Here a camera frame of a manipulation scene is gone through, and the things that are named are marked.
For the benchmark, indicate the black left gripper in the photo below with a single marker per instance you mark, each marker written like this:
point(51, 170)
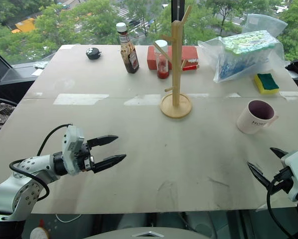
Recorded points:
point(85, 156)

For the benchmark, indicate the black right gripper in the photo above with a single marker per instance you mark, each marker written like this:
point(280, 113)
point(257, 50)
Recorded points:
point(284, 179)

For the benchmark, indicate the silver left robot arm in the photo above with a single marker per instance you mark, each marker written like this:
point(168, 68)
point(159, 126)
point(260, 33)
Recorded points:
point(4, 191)

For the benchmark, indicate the wooden mug tree stand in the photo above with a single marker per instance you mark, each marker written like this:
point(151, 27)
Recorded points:
point(176, 74)

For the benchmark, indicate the white mug with purple inside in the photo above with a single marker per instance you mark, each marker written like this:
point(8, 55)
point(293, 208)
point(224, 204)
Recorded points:
point(248, 122)

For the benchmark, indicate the yellow and green sponge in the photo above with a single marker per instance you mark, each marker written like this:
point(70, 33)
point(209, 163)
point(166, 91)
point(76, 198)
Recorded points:
point(267, 84)

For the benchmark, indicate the grey rounded robot body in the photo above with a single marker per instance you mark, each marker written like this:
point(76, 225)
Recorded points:
point(149, 234)

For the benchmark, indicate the brown ketchup bottle white cap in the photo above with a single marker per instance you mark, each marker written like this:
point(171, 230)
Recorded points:
point(131, 58)

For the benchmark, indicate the small black round object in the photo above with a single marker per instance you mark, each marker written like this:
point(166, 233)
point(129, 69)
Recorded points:
point(93, 53)

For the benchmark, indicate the clear jar with red sauce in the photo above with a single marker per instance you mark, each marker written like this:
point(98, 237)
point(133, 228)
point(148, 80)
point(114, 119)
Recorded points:
point(162, 67)

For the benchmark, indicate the clear plastic bag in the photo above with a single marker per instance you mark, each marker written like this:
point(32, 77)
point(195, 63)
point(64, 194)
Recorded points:
point(238, 64)

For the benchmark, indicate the red and white round button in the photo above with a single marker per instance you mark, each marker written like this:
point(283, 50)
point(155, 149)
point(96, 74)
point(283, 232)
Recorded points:
point(39, 231)

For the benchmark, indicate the small silver blister pack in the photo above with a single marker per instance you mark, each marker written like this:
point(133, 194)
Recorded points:
point(40, 65)

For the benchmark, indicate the green patterned cloth pack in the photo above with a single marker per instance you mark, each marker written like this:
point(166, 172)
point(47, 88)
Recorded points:
point(248, 41)

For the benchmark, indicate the red rectangular box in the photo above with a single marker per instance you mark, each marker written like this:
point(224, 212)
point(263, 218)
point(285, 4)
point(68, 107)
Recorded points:
point(189, 53)

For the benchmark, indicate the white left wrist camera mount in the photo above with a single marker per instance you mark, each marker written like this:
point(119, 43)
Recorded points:
point(73, 152)

